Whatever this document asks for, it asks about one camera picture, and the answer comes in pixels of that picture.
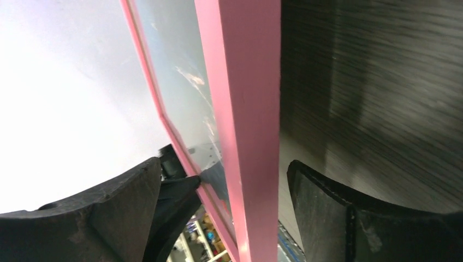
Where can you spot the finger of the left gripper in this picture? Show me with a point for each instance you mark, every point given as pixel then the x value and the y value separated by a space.
pixel 176 204

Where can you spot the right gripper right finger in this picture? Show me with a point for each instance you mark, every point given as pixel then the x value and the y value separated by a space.
pixel 339 223

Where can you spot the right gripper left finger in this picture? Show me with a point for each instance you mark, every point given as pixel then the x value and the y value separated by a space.
pixel 108 222

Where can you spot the pink picture frame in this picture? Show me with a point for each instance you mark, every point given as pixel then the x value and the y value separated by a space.
pixel 241 42

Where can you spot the landscape photo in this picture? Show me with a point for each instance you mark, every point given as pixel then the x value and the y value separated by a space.
pixel 172 33

